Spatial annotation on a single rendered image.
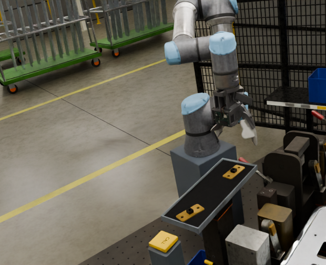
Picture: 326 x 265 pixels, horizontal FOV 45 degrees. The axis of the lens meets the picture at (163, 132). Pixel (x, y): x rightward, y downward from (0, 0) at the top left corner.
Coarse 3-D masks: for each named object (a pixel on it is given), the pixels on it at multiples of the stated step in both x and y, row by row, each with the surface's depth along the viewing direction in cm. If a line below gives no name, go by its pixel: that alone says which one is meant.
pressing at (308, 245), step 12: (312, 216) 131; (324, 216) 131; (312, 228) 126; (324, 228) 126; (300, 240) 122; (312, 240) 122; (324, 240) 121; (288, 252) 119; (300, 252) 118; (312, 252) 117; (288, 264) 115; (300, 264) 114; (312, 264) 114; (324, 264) 112
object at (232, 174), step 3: (237, 165) 138; (231, 168) 137; (234, 168) 135; (237, 168) 136; (240, 168) 136; (243, 168) 135; (228, 171) 135; (231, 171) 134; (234, 171) 133; (237, 171) 134; (240, 171) 134; (225, 174) 134; (228, 174) 134; (231, 174) 133; (234, 174) 133; (237, 174) 133; (225, 177) 132; (228, 177) 132; (231, 177) 132
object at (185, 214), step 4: (196, 204) 122; (192, 208) 120; (196, 208) 120; (200, 208) 119; (184, 212) 119; (188, 212) 118; (192, 212) 118; (196, 212) 118; (176, 216) 118; (180, 216) 118; (184, 216) 117; (188, 216) 117; (192, 216) 117; (180, 220) 116; (184, 220) 116
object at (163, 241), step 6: (162, 234) 112; (168, 234) 112; (156, 240) 110; (162, 240) 110; (168, 240) 109; (174, 240) 109; (150, 246) 110; (156, 246) 108; (162, 246) 108; (168, 246) 108
